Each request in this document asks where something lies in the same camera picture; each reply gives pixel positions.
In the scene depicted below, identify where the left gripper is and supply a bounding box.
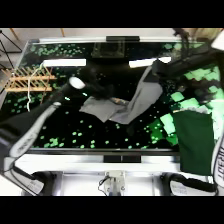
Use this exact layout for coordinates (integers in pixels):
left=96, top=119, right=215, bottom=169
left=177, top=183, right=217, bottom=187
left=87, top=78, right=114, bottom=100

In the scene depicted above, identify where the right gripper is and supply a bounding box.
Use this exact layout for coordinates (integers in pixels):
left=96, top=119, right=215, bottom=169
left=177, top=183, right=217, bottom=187
left=152, top=59, right=174, bottom=78

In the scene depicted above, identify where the grey T-shirt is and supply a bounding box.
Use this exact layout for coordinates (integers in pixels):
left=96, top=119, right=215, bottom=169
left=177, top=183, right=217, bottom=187
left=79, top=66, right=164, bottom=125

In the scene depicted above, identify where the white garment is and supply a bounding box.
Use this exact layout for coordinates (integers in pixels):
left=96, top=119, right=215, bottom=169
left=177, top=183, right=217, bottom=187
left=194, top=104, right=215, bottom=115

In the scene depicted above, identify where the wooden rack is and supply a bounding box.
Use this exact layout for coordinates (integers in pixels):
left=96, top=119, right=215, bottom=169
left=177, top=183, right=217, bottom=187
left=0, top=65, right=57, bottom=93

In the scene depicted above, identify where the green garment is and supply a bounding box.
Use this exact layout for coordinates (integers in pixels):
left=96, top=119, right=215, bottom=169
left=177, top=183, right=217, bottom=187
left=172, top=109, right=216, bottom=176

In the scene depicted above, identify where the black tripod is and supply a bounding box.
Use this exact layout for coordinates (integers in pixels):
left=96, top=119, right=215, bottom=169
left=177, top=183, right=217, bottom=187
left=0, top=29, right=23, bottom=69

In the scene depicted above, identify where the white cable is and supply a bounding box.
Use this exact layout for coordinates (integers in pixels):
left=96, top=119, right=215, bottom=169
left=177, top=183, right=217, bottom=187
left=26, top=63, right=46, bottom=113

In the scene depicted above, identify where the silver frame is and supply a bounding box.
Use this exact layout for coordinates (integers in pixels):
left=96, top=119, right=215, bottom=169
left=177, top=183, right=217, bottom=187
left=13, top=36, right=214, bottom=197

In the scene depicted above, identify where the black cable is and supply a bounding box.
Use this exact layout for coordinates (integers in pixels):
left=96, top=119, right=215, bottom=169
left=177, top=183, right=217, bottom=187
left=97, top=175, right=111, bottom=197

